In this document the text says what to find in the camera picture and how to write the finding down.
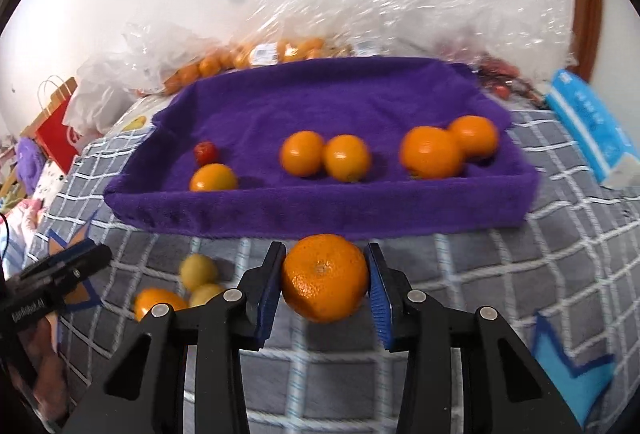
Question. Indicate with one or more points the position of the small orange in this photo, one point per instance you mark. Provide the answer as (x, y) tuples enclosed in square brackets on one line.
[(157, 303), (301, 153), (213, 177)]

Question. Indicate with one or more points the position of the brown wooden frame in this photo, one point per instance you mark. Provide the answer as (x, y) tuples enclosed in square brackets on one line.
[(587, 14)]

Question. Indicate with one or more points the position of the bag of red fruits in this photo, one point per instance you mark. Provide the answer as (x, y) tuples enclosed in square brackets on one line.
[(505, 74)]

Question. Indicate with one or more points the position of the pink cloth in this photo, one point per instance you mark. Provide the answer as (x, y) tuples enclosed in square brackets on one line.
[(22, 219)]

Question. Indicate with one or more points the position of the large blemished orange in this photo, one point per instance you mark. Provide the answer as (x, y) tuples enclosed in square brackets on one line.
[(324, 277)]

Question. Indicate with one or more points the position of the yellow-green plum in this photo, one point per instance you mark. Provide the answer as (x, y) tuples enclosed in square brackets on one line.
[(205, 295), (198, 270)]

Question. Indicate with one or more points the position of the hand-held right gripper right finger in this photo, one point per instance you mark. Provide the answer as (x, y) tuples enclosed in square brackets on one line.
[(380, 309)]

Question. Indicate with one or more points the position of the small crumpled clear plastic bag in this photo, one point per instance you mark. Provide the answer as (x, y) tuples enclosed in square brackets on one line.
[(145, 49)]

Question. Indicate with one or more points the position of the purple fuzzy cloth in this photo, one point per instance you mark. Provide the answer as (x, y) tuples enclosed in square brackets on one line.
[(30, 164)]

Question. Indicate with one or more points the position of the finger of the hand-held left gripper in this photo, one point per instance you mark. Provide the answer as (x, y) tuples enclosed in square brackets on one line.
[(80, 266), (65, 256)]

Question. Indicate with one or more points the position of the white dotted bag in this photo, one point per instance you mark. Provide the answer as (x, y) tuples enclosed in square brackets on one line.
[(50, 179)]

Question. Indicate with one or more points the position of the blue tissue pack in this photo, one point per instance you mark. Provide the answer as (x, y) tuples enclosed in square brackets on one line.
[(592, 129)]

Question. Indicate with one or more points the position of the purple towel lined tray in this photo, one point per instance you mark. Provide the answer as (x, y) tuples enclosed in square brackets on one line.
[(350, 104)]

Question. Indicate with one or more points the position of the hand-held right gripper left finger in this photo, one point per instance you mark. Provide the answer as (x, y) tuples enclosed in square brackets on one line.
[(267, 309)]

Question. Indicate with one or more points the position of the red paper bag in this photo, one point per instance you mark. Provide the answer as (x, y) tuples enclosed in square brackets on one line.
[(57, 137)]

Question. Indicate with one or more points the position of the white plastic bag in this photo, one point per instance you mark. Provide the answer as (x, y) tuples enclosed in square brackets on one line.
[(95, 94)]

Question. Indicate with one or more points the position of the plastic bag of small oranges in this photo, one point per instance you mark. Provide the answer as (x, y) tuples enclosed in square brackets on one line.
[(260, 54)]

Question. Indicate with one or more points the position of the small red fruit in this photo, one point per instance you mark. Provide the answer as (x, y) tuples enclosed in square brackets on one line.
[(205, 153)]

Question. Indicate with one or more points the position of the person's left hand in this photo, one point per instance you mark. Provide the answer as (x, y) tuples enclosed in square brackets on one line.
[(47, 364)]

